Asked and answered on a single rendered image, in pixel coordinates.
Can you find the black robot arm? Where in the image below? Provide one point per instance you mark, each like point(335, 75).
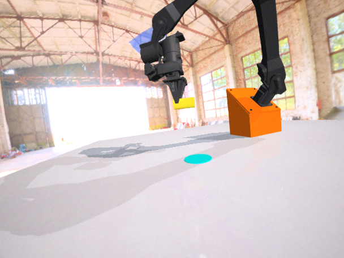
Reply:
point(271, 69)

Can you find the cyan circle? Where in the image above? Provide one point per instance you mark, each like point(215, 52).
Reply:
point(198, 158)

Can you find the yellow cylinder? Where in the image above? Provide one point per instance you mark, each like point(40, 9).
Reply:
point(185, 103)

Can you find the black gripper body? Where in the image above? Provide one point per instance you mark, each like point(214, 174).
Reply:
point(171, 66)

